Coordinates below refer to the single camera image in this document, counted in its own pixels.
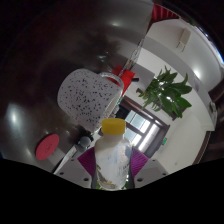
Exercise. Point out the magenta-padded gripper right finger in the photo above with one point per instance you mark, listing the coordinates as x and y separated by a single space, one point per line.
151 171

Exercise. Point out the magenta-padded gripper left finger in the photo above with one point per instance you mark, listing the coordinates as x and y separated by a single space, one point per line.
75 172

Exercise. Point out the clear bottle with yellow cap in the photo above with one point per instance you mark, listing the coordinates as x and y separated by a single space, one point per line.
112 160

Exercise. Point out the grey ball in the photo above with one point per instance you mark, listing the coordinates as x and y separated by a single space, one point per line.
84 142

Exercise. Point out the green exit sign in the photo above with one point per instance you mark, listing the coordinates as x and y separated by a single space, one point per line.
164 141

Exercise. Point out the flat round red coaster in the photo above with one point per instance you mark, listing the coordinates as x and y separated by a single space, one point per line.
47 146

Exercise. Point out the dark wooden glazed door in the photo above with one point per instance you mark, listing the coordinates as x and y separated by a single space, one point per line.
146 128

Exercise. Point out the white speckled mug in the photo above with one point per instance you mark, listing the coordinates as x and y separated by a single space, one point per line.
85 98

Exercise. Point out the small potted leafy plant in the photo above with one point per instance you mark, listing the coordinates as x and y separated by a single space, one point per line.
168 93

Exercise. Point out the red carpeted staircase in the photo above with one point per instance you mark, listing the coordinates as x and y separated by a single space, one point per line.
163 12

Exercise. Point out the white wall unit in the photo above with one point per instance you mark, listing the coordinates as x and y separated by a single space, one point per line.
185 38

